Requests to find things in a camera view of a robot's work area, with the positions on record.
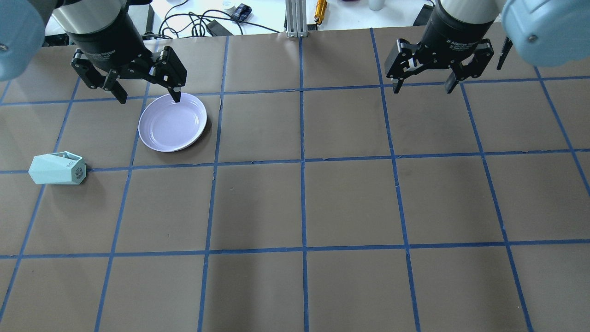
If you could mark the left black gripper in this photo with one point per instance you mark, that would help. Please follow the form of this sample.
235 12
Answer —
110 50

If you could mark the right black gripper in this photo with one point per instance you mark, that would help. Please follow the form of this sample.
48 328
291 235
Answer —
448 33

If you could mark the mint green faceted cup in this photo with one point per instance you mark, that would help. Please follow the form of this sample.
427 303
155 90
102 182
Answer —
63 168

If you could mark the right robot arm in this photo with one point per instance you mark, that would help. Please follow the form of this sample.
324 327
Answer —
544 33

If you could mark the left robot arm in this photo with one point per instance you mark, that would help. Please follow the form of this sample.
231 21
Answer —
23 32

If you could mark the lavender plate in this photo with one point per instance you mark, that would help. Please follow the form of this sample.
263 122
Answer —
167 126

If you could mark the white cup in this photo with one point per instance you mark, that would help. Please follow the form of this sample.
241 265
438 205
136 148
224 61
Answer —
376 5

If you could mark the black power adapter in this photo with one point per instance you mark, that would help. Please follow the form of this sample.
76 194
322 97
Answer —
214 28

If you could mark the small black device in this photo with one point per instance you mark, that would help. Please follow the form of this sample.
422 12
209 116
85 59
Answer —
241 13

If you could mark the yellow screwdriver handle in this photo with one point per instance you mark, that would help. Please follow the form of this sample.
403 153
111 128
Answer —
320 12

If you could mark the aluminium profile post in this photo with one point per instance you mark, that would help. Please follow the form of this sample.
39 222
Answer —
296 18

